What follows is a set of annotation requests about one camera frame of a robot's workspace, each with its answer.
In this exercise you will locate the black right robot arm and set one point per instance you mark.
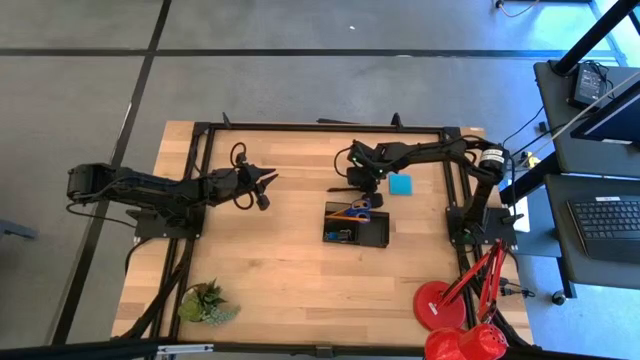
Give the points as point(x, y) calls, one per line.
point(440, 150)

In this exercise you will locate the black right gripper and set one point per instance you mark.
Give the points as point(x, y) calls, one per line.
point(365, 172)

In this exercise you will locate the yellow power strip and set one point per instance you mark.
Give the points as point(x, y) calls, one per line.
point(531, 161)

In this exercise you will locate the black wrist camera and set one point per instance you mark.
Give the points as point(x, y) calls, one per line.
point(377, 200)
point(262, 201)

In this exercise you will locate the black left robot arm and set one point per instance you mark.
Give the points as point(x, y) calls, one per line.
point(150, 192)

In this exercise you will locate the black laptop keyboard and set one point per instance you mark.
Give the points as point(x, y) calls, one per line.
point(607, 225)

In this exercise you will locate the grey floor object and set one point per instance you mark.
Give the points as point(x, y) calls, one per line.
point(20, 232)

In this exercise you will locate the black desk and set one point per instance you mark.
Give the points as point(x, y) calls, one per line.
point(560, 130)

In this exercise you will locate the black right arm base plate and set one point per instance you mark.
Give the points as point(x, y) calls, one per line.
point(502, 236)

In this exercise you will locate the black mesh desk organizer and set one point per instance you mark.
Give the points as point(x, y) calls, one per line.
point(375, 232)

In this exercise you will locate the black caster wheel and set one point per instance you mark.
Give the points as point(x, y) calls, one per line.
point(558, 298)

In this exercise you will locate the blue sticky note pad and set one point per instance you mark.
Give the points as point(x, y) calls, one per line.
point(400, 185)

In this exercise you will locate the potted green succulent plant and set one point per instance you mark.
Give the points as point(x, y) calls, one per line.
point(202, 305)

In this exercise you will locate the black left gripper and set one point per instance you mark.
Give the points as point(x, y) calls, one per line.
point(235, 182)

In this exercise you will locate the black laptop shelf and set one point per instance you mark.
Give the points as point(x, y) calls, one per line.
point(600, 275)

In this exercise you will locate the red desk lamp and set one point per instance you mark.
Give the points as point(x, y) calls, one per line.
point(440, 305)

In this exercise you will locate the black aluminium rail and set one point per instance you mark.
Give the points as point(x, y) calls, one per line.
point(100, 350)

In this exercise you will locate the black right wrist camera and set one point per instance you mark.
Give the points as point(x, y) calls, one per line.
point(377, 200)

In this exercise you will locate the black pole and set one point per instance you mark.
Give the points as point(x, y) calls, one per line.
point(595, 35)

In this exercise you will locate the white paper sheet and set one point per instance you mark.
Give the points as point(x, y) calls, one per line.
point(522, 215)

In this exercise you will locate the black aluminium table frame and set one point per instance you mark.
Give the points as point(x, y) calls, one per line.
point(300, 128)

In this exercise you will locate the black power adapter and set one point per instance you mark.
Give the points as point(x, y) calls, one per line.
point(587, 85)

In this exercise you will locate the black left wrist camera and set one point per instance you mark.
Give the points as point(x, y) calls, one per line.
point(262, 201)

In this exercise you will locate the black computer monitor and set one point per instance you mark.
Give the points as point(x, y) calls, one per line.
point(615, 125)

